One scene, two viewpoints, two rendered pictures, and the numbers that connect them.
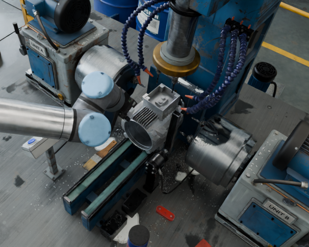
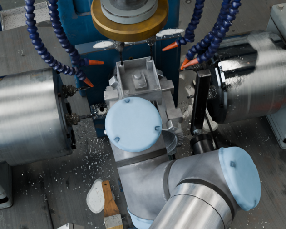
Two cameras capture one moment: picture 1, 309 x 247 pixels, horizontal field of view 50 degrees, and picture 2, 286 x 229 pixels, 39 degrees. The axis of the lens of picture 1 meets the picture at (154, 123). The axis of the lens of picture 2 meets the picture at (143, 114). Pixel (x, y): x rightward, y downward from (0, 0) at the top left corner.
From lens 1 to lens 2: 61 cm
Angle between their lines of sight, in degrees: 23
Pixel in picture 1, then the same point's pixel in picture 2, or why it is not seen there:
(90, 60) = not seen: outside the picture
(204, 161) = (253, 100)
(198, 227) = (282, 173)
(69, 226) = not seen: outside the picture
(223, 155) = (269, 74)
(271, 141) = not seen: outside the picture
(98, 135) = (253, 178)
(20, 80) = not seen: outside the picture
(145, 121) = not seen: hidden behind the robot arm
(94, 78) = (125, 117)
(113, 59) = (29, 87)
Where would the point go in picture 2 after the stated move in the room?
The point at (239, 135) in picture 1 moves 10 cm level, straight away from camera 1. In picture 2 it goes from (261, 40) to (243, 17)
